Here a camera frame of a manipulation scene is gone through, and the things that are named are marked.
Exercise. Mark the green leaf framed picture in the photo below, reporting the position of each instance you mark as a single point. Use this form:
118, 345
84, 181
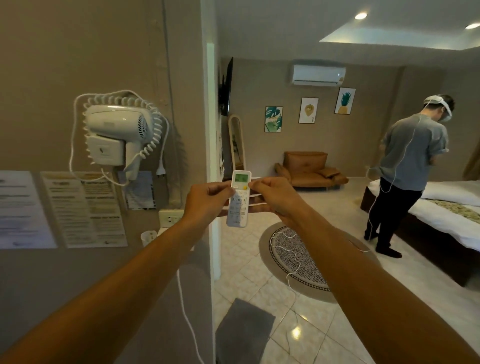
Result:
273, 119

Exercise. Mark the person's left thumb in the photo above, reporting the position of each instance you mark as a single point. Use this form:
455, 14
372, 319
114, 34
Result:
226, 187

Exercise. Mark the arched standing mirror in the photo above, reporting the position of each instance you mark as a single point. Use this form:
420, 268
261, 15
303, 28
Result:
236, 144

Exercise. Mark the white laminated notice sheet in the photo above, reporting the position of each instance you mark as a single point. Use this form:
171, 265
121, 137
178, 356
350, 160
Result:
22, 210

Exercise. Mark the black wall television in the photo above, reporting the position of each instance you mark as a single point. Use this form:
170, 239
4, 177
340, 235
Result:
226, 86

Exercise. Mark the white wall air conditioner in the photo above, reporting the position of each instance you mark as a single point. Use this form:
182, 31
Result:
318, 75

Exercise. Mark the round patterned rug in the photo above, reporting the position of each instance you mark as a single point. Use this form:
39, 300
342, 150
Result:
296, 258

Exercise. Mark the small blue notice sheet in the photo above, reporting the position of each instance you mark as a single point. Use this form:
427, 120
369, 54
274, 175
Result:
139, 191

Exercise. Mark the person's right forearm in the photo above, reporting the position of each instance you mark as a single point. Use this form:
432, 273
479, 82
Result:
375, 300

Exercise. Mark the patterned bed runner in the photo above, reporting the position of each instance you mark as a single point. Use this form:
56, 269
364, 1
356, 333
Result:
455, 209

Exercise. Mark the white head-worn camera headset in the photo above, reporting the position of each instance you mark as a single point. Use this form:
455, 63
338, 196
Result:
438, 105

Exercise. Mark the person's left hand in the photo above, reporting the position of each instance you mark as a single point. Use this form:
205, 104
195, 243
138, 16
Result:
204, 204

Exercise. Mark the brown leather armchair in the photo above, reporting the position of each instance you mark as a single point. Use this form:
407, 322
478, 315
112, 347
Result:
309, 170

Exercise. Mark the white remote control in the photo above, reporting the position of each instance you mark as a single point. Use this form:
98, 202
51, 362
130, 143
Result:
239, 198

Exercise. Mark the pineapple framed picture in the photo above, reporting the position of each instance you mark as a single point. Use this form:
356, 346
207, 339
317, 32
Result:
345, 101

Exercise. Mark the round ceiling downlight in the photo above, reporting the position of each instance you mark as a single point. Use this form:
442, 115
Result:
360, 15
472, 26

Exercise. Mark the yellow fruit framed picture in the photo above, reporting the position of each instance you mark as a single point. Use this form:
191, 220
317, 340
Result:
308, 110

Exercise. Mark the white wall hair dryer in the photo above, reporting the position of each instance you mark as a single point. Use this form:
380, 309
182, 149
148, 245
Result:
114, 133

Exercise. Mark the person's left forearm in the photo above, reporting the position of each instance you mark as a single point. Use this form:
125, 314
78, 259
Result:
101, 300

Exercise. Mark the grey floor mat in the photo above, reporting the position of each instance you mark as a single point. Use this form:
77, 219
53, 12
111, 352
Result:
243, 332

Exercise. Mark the cream laminated notice sheet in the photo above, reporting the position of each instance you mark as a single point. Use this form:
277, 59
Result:
84, 208

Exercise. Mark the white plug adapter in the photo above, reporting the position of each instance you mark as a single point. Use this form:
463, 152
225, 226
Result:
149, 237

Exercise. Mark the white wall power socket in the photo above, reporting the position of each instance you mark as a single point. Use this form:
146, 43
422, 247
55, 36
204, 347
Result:
170, 217

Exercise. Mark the person's right hand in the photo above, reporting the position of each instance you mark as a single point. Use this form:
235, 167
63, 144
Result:
279, 198

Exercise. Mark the person's right thumb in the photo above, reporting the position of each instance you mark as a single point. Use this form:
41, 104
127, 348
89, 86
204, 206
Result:
258, 184

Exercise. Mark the bed with white bedding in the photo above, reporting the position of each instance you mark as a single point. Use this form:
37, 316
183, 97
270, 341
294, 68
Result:
442, 221

